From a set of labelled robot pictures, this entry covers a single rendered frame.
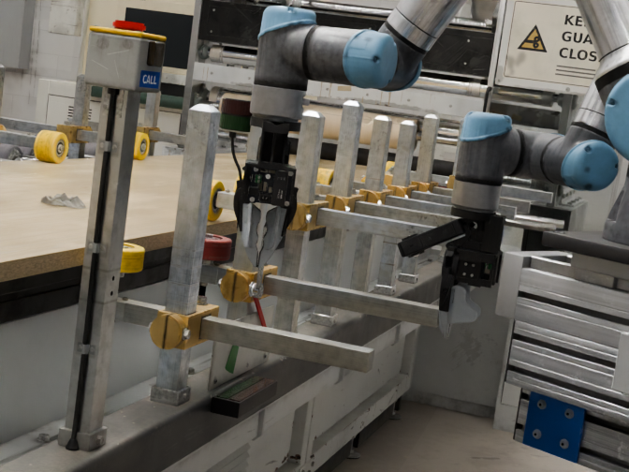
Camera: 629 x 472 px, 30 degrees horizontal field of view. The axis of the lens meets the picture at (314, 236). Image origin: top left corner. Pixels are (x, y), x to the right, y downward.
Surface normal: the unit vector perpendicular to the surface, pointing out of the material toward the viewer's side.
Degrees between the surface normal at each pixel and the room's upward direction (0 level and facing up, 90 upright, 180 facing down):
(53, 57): 90
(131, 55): 90
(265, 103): 91
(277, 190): 90
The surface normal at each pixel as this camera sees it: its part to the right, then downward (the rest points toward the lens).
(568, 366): -0.70, 0.00
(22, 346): 0.94, 0.17
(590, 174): 0.30, 0.14
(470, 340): -0.31, 0.08
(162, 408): 0.14, -0.98
